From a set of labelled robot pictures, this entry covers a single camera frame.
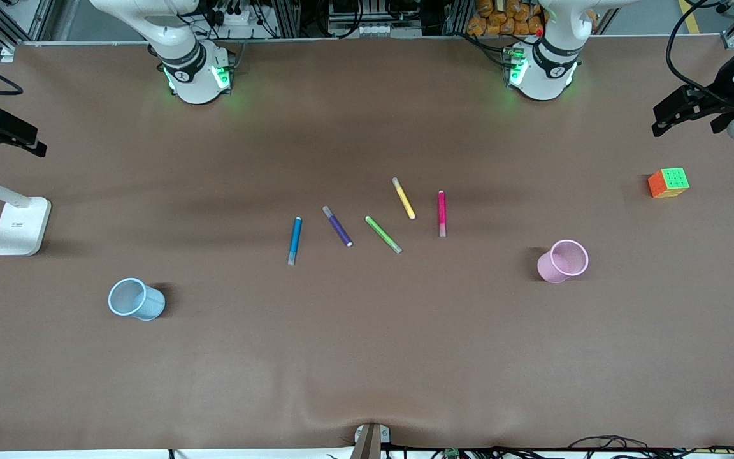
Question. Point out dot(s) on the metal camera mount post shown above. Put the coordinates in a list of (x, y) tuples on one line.
[(370, 443)]

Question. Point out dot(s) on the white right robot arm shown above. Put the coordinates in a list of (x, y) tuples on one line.
[(195, 83)]

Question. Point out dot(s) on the purple marker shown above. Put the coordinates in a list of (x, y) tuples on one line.
[(338, 228)]

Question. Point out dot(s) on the blue marker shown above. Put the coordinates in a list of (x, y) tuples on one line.
[(295, 239)]

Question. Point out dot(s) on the pink marker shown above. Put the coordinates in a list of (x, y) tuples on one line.
[(441, 210)]

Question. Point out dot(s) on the light blue mesh cup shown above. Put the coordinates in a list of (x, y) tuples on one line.
[(150, 306)]

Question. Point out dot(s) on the white lamp stand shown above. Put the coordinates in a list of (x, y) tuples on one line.
[(20, 226)]

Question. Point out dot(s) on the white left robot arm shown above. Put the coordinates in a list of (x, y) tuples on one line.
[(545, 76)]

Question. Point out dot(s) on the yellow marker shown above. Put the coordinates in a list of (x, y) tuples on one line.
[(404, 199)]

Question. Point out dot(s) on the green marker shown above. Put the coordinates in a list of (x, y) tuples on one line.
[(381, 233)]

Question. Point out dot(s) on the white terminal block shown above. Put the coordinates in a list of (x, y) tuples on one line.
[(376, 29)]

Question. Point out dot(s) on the orange snack bags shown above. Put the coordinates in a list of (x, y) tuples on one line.
[(494, 19)]

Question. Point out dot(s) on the colourful puzzle cube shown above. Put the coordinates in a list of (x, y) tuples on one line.
[(669, 183)]

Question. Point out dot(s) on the small green circuit board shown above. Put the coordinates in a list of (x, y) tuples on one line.
[(451, 454)]

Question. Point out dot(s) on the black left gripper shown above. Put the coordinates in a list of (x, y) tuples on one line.
[(717, 95)]

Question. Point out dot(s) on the pink mesh cup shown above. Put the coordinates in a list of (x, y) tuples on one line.
[(548, 268)]

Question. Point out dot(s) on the white power strip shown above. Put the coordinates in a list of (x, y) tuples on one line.
[(236, 18)]

